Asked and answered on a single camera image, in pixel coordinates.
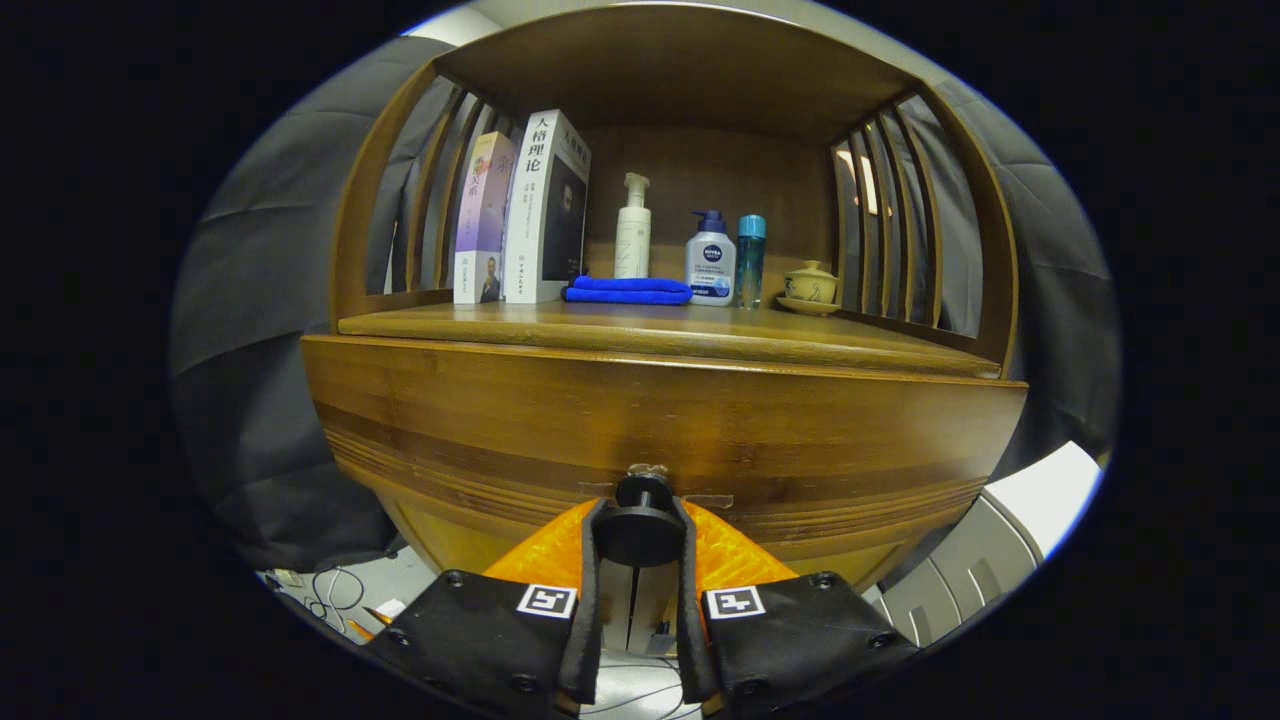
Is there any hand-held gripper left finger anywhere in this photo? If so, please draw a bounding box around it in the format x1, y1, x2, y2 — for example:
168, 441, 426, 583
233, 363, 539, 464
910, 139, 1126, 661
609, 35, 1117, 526
362, 497, 611, 720

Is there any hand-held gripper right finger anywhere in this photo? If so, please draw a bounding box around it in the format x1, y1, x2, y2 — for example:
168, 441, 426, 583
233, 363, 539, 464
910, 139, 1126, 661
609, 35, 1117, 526
670, 497, 921, 720

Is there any black round drawer knob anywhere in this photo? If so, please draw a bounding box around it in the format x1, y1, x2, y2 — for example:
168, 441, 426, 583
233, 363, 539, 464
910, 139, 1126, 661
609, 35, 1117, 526
595, 472, 688, 569

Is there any wooden cabinet drawer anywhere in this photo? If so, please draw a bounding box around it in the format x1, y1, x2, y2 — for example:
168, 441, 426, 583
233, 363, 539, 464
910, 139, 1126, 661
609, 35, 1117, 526
302, 335, 1029, 591

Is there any wooden countertop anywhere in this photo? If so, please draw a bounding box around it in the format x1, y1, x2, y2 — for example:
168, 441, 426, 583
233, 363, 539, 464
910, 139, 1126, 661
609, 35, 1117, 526
338, 300, 1003, 379

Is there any brown wooden cabinet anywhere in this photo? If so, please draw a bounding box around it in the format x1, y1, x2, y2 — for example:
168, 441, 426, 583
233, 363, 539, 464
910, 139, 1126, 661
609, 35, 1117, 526
300, 0, 1031, 661

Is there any blue folded cloth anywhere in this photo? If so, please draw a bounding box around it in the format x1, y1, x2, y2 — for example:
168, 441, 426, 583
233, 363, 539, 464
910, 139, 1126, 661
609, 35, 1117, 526
562, 276, 693, 306

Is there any yellow lidded teacup with saucer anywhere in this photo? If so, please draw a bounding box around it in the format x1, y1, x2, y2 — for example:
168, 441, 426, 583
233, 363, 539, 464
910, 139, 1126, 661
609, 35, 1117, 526
777, 260, 841, 317

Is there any white bottle with blue cap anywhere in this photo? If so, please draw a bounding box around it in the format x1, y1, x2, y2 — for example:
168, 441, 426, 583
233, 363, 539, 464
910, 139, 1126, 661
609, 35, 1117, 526
685, 209, 737, 308

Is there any teal bottle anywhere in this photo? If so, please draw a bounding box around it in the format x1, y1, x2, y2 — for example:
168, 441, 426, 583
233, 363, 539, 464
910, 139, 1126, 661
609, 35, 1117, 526
736, 214, 768, 310

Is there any white pump bottle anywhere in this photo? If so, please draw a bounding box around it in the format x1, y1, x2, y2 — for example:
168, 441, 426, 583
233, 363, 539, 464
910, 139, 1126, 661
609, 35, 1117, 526
614, 172, 653, 280

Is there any white book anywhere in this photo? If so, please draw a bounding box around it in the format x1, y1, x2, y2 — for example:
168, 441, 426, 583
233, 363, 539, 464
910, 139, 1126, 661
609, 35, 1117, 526
502, 109, 593, 304

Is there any purple book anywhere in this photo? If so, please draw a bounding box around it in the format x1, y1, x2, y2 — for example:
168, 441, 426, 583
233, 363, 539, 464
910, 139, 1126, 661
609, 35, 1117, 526
453, 131, 518, 306

